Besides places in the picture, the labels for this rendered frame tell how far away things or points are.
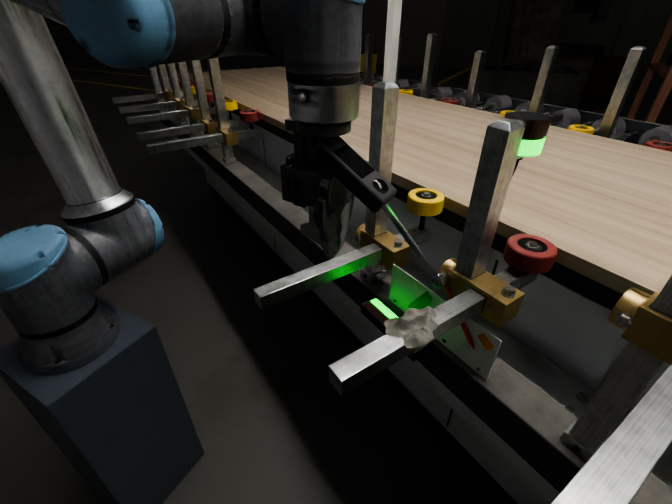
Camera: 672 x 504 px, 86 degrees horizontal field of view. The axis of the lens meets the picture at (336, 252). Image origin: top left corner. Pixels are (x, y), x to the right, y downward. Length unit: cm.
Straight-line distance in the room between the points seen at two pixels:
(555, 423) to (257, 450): 99
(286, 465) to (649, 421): 113
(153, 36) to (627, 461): 52
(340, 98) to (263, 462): 119
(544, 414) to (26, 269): 94
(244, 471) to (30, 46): 123
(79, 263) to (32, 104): 31
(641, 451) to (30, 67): 100
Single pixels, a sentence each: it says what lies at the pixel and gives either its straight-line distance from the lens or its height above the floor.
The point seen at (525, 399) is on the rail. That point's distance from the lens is 72.
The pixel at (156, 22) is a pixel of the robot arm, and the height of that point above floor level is 123.
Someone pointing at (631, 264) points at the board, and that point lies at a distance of 75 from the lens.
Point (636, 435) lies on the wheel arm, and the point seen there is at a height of 96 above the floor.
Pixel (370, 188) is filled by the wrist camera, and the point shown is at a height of 106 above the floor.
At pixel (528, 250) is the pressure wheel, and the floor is 90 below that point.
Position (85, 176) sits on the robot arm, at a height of 96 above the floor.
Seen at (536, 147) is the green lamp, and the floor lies 108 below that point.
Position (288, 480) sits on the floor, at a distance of 136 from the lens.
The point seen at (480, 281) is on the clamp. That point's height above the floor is 87.
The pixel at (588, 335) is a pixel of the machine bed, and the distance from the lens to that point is 85.
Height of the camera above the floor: 124
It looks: 33 degrees down
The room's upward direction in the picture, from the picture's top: straight up
